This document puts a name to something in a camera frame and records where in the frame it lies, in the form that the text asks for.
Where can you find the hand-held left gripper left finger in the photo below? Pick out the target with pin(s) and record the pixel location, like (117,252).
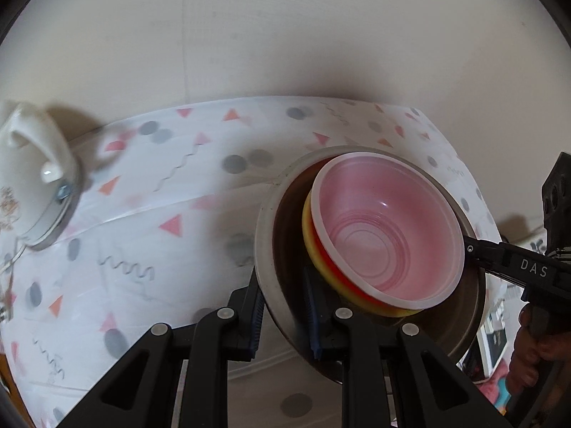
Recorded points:
(256,321)

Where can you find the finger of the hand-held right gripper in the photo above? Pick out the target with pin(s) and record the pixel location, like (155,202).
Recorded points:
(484,254)

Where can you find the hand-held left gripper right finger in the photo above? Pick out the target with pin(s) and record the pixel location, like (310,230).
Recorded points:
(312,316)

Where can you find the stainless steel bowl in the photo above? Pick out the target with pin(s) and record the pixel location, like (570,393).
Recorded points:
(285,232)

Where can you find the pink plastic bowl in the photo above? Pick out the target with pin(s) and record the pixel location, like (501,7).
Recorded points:
(388,232)

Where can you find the person's right hand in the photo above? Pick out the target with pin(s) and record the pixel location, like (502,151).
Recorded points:
(531,361)

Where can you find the white electronic device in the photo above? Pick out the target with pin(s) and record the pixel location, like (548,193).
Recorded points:
(493,339)

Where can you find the white patterned tablecloth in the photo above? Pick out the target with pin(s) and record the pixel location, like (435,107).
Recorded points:
(178,187)

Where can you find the silver kettle base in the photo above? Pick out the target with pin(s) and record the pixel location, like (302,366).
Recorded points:
(67,205)

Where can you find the white floral electric kettle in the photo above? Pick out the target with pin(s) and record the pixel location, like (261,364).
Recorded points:
(26,178)

